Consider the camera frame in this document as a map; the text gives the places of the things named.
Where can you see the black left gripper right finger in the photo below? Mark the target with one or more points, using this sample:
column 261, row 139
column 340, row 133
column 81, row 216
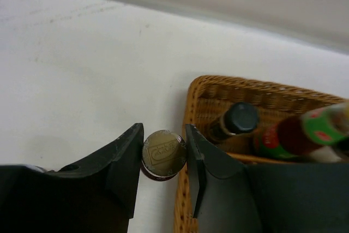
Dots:
column 229, row 196

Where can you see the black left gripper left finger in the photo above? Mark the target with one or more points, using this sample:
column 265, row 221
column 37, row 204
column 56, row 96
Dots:
column 94, row 194

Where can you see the yellow label brown bottle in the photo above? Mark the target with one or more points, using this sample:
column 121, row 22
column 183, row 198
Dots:
column 164, row 154

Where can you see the small black cap bottle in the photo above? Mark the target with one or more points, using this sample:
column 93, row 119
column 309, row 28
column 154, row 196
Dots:
column 240, row 118

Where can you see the yellow cap sauce bottle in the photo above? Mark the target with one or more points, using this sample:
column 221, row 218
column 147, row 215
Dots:
column 312, row 135

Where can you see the brown wicker divided tray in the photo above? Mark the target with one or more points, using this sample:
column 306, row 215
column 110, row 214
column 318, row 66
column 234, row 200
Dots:
column 209, row 96

